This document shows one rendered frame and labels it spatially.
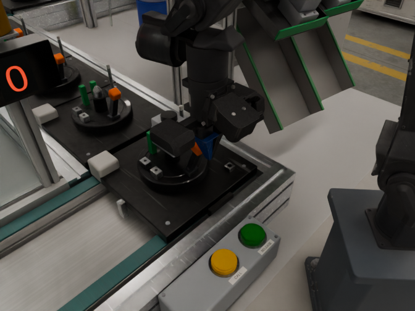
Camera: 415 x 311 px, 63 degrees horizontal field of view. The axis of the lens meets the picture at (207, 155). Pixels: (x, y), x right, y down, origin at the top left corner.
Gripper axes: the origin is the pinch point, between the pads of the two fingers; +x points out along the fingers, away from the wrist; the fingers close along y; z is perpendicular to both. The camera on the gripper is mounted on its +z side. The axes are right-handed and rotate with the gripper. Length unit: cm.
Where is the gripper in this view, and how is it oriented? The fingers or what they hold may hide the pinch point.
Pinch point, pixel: (209, 142)
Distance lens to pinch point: 54.8
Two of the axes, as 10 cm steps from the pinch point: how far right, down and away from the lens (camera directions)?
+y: 7.0, -4.7, 5.4
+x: 0.2, 7.6, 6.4
